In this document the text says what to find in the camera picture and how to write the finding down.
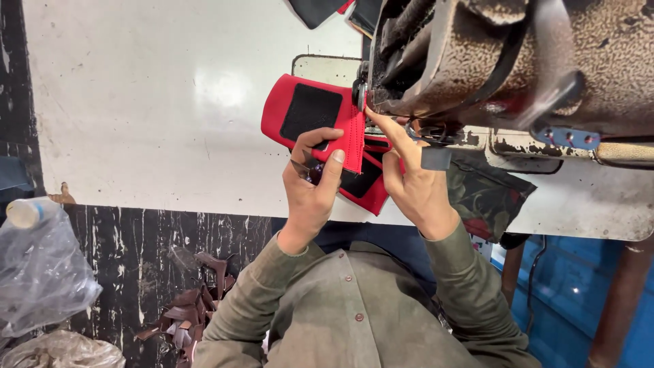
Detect brown speckled sewing machine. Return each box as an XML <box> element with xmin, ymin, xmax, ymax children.
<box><xmin>352</xmin><ymin>0</ymin><xmax>654</xmax><ymax>169</ymax></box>

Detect metal thread snips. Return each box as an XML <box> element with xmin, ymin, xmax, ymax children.
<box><xmin>290</xmin><ymin>150</ymin><xmax>328</xmax><ymax>186</ymax></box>

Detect dark floral cloth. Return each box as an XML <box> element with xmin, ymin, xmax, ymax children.
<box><xmin>443</xmin><ymin>151</ymin><xmax>538</xmax><ymax>244</ymax></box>

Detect thin brown table leg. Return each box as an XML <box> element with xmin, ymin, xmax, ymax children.
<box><xmin>500</xmin><ymin>234</ymin><xmax>528</xmax><ymax>308</ymax></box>

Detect pile of brown leather scraps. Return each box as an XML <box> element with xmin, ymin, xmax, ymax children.
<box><xmin>134</xmin><ymin>250</ymin><xmax>239</xmax><ymax>368</ymax></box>

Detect black cable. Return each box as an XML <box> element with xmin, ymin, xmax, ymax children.
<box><xmin>524</xmin><ymin>234</ymin><xmax>548</xmax><ymax>335</ymax></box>

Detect person's right hand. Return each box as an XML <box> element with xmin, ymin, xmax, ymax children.
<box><xmin>365</xmin><ymin>107</ymin><xmax>462</xmax><ymax>241</ymax></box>

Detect person's left hand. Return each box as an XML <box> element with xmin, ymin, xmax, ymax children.
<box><xmin>277</xmin><ymin>127</ymin><xmax>347</xmax><ymax>255</ymax></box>

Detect olive green shirt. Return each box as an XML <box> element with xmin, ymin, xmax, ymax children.
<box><xmin>266</xmin><ymin>240</ymin><xmax>491</xmax><ymax>368</ymax></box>

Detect crumpled beige plastic bag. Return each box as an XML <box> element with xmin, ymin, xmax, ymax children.
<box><xmin>0</xmin><ymin>329</ymin><xmax>126</xmax><ymax>368</ymax></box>

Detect clear plastic bag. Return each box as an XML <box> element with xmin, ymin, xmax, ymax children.
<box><xmin>0</xmin><ymin>203</ymin><xmax>103</xmax><ymax>338</ymax></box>

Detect black fabric piece, red edge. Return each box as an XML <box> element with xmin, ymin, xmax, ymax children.
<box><xmin>285</xmin><ymin>0</ymin><xmax>355</xmax><ymax>30</ymax></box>

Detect white plastic bottle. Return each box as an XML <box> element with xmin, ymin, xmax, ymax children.
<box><xmin>5</xmin><ymin>197</ymin><xmax>61</xmax><ymax>230</ymax></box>

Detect small brown leather scrap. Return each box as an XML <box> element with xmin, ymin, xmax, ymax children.
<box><xmin>48</xmin><ymin>182</ymin><xmax>77</xmax><ymax>205</ymax></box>

